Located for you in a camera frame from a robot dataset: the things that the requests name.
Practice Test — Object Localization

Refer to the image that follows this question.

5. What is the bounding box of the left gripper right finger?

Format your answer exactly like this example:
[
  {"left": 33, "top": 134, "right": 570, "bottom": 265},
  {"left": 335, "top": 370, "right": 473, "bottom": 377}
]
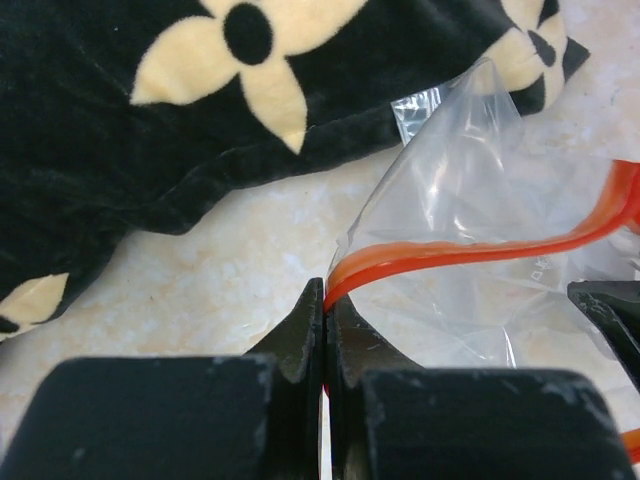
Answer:
[{"left": 325, "top": 298, "right": 635, "bottom": 479}]

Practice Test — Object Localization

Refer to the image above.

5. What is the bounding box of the black floral pillow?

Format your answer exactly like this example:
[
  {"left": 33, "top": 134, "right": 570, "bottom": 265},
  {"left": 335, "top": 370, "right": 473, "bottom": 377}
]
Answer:
[{"left": 1, "top": 1, "right": 590, "bottom": 339}]

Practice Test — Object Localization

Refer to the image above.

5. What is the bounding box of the clear zip top bag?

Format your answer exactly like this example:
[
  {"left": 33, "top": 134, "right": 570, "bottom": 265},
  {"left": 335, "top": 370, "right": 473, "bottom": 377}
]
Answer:
[{"left": 324, "top": 59, "right": 639, "bottom": 459}]

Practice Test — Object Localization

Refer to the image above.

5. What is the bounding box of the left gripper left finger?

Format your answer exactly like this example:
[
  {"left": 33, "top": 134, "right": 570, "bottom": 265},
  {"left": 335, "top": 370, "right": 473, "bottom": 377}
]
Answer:
[{"left": 1, "top": 278, "right": 324, "bottom": 479}]

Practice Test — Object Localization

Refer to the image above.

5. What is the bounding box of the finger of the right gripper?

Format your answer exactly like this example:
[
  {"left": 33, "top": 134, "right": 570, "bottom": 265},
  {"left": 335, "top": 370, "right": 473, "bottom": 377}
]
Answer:
[{"left": 567, "top": 280, "right": 639, "bottom": 370}]

